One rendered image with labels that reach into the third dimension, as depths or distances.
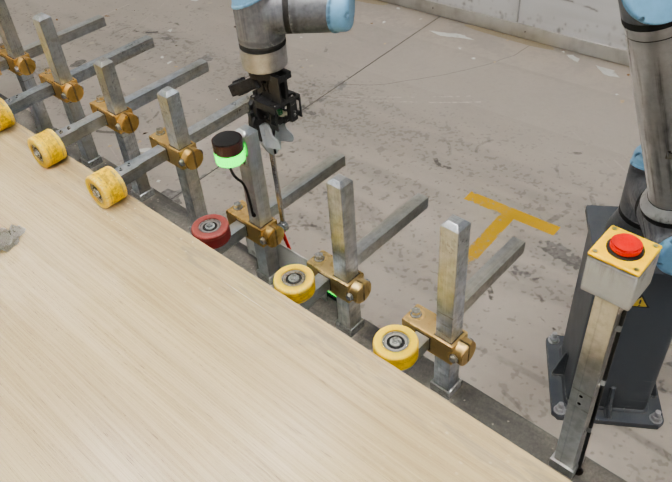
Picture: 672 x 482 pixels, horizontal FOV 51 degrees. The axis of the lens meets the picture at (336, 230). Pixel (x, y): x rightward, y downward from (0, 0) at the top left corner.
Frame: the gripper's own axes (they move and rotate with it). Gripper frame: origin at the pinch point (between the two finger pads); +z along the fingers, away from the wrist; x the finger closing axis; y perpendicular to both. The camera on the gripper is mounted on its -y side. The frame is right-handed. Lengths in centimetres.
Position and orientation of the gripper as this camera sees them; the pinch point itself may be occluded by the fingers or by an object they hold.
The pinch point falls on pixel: (271, 147)
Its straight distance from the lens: 153.9
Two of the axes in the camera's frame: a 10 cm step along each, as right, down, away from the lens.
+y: 7.4, 4.0, -5.4
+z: 0.7, 7.6, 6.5
